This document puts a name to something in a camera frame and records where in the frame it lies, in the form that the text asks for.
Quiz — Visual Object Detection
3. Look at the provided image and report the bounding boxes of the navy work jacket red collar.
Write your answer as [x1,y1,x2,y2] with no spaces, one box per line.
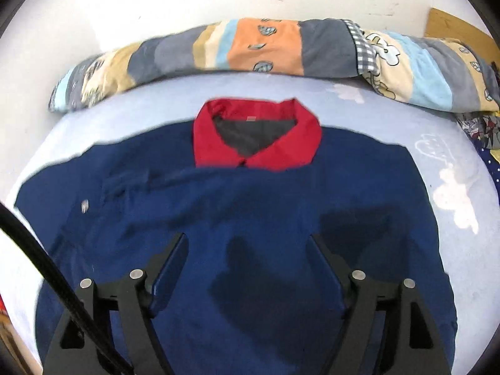
[15,98,457,374]

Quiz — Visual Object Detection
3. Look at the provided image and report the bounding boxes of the light blue cloud bed sheet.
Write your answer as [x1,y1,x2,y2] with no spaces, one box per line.
[1,74,499,374]

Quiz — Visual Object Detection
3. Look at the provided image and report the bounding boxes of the dark patterned pillow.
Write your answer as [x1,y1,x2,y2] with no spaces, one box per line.
[455,111,500,192]

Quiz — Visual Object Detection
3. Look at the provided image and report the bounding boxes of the striped patchwork rolled quilt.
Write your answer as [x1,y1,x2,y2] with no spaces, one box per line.
[48,18,499,113]

